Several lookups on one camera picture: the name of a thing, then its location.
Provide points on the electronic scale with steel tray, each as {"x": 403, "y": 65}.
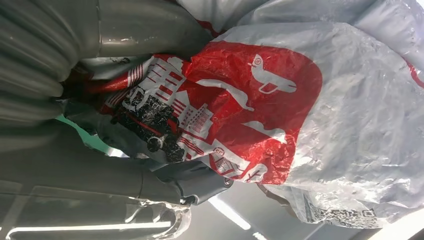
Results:
{"x": 198, "y": 228}

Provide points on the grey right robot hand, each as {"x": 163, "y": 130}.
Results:
{"x": 99, "y": 175}

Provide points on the green conveyor belt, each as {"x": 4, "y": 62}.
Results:
{"x": 89, "y": 139}

